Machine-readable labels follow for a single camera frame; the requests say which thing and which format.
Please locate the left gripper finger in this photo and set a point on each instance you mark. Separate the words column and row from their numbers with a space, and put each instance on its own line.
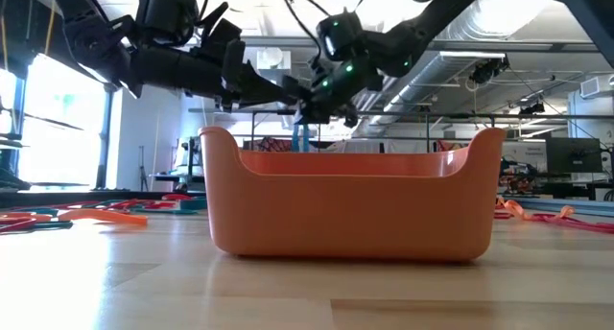
column 266, row 90

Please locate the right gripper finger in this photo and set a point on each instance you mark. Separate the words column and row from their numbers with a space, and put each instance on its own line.
column 296, row 87
column 314, row 113

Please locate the blue rubber band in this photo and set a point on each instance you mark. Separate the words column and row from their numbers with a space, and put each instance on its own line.
column 192, row 204
column 38, row 211
column 296, row 138

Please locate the orange rubber band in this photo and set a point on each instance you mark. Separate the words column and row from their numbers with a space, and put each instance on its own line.
column 515, row 207
column 105, row 217

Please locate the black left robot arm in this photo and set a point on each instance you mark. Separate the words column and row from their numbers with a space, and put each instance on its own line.
column 96, row 37

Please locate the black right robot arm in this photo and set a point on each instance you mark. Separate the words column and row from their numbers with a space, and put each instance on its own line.
column 412, row 37

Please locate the green rubber band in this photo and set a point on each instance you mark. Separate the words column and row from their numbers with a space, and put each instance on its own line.
column 50, row 225

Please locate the white cloth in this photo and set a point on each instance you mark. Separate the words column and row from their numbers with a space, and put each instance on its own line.
column 345, row 145

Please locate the white machine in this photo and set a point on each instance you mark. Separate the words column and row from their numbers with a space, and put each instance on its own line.
column 184, row 157

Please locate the orange plastic basket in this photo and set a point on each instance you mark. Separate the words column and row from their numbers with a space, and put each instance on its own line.
column 350, row 215

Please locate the background table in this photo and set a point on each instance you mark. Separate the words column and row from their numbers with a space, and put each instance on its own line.
column 177, row 176

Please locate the thin tripod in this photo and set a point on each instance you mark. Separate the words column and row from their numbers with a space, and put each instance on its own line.
column 142, row 169

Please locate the black horizontal railing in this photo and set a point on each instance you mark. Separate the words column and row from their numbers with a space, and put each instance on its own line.
column 479, row 115

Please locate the black ceiling device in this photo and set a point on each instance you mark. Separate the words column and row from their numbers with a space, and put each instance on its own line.
column 532, row 108
column 487, row 68

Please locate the black pillar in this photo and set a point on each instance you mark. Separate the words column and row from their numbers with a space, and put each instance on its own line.
column 105, row 138

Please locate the cluttered workbench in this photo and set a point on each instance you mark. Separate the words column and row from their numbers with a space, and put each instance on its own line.
column 551, row 186

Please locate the black computer monitor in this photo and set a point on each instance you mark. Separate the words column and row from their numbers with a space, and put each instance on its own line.
column 573, row 155

